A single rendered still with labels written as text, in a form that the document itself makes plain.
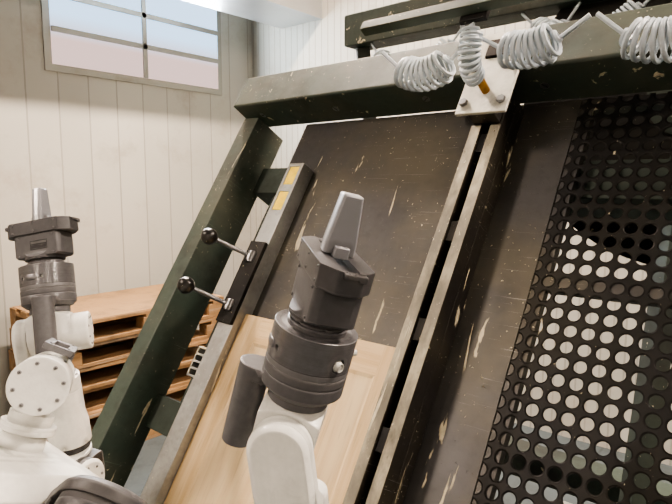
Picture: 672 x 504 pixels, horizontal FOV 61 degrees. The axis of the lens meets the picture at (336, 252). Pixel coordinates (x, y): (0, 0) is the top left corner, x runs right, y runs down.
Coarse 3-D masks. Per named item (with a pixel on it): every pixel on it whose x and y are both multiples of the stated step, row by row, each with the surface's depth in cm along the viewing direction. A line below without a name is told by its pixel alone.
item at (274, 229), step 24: (288, 168) 140; (288, 192) 136; (288, 216) 135; (264, 240) 132; (264, 264) 130; (240, 312) 126; (216, 336) 126; (216, 360) 122; (192, 384) 123; (192, 408) 120; (192, 432) 119; (168, 456) 117; (168, 480) 115
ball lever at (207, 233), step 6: (210, 228) 127; (204, 234) 126; (210, 234) 126; (216, 234) 127; (204, 240) 126; (210, 240) 126; (216, 240) 127; (222, 240) 128; (228, 246) 128; (234, 246) 129; (240, 252) 129; (246, 252) 130; (252, 252) 130; (246, 258) 129; (252, 258) 129
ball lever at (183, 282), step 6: (186, 276) 124; (180, 282) 122; (186, 282) 122; (192, 282) 123; (180, 288) 122; (186, 288) 122; (192, 288) 123; (198, 288) 125; (204, 294) 125; (210, 294) 125; (216, 300) 126; (222, 300) 126; (228, 300) 126; (234, 300) 127; (228, 306) 126
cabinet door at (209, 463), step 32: (256, 320) 124; (256, 352) 120; (384, 352) 102; (224, 384) 121; (352, 384) 103; (224, 416) 117; (352, 416) 100; (192, 448) 117; (224, 448) 113; (320, 448) 101; (352, 448) 97; (192, 480) 113; (224, 480) 109
